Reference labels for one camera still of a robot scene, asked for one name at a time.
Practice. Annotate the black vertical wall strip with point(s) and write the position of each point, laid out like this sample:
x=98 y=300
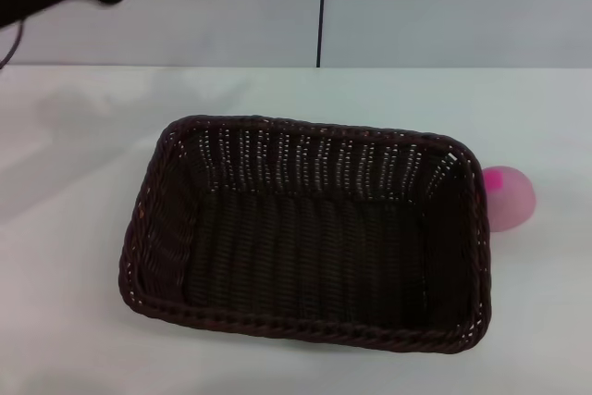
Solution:
x=322 y=6

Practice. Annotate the black woven wicker basket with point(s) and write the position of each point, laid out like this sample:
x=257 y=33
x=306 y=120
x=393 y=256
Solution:
x=305 y=247

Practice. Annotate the pink round ball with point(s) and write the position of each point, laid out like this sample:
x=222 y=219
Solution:
x=511 y=203

